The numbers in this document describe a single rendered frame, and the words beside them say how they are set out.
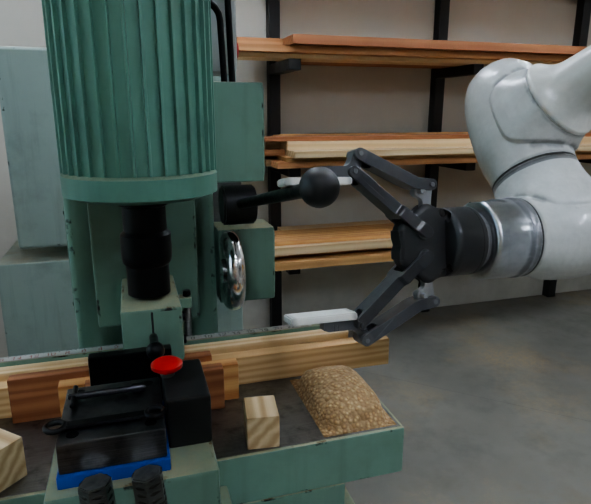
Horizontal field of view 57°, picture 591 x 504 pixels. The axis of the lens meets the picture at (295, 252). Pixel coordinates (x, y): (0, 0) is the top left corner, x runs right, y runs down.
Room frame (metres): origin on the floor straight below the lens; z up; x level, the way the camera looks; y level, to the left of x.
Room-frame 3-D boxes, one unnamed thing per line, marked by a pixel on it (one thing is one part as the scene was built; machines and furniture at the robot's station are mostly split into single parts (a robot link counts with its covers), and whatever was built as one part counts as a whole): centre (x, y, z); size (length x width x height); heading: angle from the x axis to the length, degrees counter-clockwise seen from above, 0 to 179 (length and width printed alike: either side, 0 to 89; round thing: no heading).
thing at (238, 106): (0.89, 0.10, 1.23); 0.09 x 0.08 x 0.15; 17
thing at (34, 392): (0.61, 0.22, 0.93); 0.24 x 0.02 x 0.06; 107
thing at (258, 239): (0.86, 0.08, 1.02); 0.09 x 0.07 x 0.12; 107
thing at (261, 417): (0.54, 0.04, 0.92); 0.05 x 0.04 x 0.04; 10
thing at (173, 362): (0.48, 0.12, 1.02); 0.03 x 0.03 x 0.01
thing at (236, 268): (0.80, 0.10, 1.02); 0.12 x 0.03 x 0.12; 17
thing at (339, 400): (0.62, -0.06, 0.92); 0.14 x 0.09 x 0.04; 17
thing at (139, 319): (0.66, 0.18, 0.99); 0.14 x 0.07 x 0.09; 17
